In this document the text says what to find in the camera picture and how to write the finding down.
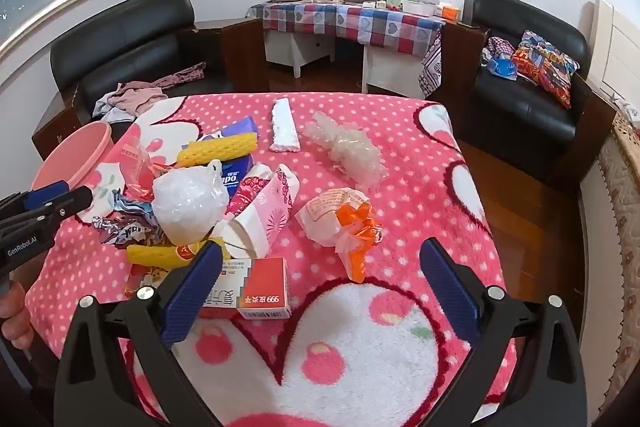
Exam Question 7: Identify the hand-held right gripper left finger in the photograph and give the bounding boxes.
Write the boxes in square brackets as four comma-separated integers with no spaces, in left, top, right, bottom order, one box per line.
[54,238,224,427]

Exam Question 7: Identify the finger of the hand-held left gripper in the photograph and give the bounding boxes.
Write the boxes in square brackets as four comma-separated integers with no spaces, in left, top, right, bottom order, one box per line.
[0,181,71,214]
[0,185,95,238]

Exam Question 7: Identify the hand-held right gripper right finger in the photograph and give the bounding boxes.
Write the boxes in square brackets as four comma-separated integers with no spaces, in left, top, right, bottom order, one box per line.
[419,237,588,427]

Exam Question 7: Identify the pink plastic bin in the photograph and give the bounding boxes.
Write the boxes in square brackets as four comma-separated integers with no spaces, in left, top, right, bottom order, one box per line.
[31,121,113,192]

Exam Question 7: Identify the yellow snack packet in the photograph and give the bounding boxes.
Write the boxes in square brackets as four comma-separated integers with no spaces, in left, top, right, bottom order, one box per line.
[126,243,201,270]

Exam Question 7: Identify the red white medicine box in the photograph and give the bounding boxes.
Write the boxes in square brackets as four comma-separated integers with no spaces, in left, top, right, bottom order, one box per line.
[200,257,292,320]

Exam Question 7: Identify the person's left hand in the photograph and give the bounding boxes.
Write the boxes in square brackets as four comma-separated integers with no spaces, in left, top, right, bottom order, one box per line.
[0,279,33,350]

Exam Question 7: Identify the crumpled silver blue wrapper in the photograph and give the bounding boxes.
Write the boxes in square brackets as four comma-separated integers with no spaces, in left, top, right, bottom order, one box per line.
[92,189,168,250]

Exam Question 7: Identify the red pink transparent packet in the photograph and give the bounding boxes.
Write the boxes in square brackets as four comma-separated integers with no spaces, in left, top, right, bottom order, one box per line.
[100,123,156,188]

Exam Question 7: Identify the orange red foil wrapper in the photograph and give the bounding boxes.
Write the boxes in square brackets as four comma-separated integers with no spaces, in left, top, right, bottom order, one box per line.
[127,157,181,202]

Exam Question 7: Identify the light blue cloth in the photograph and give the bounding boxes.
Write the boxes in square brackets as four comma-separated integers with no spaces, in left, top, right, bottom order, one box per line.
[92,92,131,124]

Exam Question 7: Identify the pink white paper carton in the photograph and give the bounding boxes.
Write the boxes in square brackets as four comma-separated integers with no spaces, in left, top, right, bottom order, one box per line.
[210,164,301,258]

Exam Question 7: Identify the red patterned snack wrapper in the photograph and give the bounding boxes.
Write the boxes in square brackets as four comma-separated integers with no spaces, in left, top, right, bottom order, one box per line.
[225,176,273,220]

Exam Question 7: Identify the pink polka dot blanket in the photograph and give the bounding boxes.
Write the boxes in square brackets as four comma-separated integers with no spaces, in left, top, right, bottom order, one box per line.
[25,92,518,427]

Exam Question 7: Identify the pink clothes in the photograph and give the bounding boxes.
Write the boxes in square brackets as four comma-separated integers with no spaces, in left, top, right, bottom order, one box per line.
[110,62,207,115]

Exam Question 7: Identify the blue tissue pack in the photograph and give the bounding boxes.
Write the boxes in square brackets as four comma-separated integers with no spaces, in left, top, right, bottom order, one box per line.
[200,116,261,202]

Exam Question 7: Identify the white orange plastic bag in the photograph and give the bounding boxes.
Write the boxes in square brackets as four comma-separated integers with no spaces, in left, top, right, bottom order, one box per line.
[295,188,386,284]

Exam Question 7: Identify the yellow corn toy upper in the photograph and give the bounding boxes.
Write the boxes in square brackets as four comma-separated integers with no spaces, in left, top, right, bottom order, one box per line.
[176,133,259,168]

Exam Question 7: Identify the clear bubble wrap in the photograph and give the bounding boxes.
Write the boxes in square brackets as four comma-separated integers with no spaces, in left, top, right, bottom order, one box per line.
[304,111,388,192]

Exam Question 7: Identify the black leather armchair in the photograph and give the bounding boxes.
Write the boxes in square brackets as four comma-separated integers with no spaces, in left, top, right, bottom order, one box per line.
[32,0,266,158]
[440,0,618,188]

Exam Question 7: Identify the beige quilted bedspread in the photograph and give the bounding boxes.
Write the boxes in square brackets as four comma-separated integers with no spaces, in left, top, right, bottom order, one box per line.
[597,112,640,408]

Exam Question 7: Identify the hanging checked cloth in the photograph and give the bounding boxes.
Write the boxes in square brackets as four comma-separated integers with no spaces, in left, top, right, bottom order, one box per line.
[419,32,443,98]

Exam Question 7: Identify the blue plastic bag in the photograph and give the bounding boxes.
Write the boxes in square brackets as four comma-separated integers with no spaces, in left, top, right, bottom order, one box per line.
[487,56,518,80]

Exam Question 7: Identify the colourful cushion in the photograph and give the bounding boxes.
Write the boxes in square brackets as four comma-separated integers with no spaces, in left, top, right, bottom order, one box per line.
[511,30,581,109]

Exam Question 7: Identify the patterned cloth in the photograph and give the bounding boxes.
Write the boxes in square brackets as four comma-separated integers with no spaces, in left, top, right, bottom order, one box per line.
[481,37,516,62]

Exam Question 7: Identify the white headboard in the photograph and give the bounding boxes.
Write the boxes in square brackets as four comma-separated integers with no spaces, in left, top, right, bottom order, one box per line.
[587,0,640,108]

